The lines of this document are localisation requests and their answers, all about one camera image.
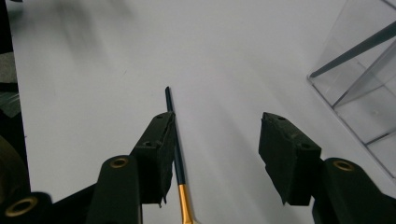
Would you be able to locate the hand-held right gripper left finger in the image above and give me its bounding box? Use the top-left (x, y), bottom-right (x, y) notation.
top-left (130, 110), bottom-right (177, 207)

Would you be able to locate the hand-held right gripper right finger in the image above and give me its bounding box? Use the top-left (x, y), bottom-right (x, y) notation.
top-left (258, 111), bottom-right (322, 207)

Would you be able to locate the large blue-handled makeup brush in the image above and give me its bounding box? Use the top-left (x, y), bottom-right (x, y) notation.
top-left (164, 86), bottom-right (200, 224)

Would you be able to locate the clear acrylic organizer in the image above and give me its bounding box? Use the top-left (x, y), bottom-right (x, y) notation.
top-left (307, 0), bottom-right (396, 181)

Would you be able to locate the small blue-handled makeup brush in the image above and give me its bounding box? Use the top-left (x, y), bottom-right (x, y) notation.
top-left (309, 21), bottom-right (396, 78)

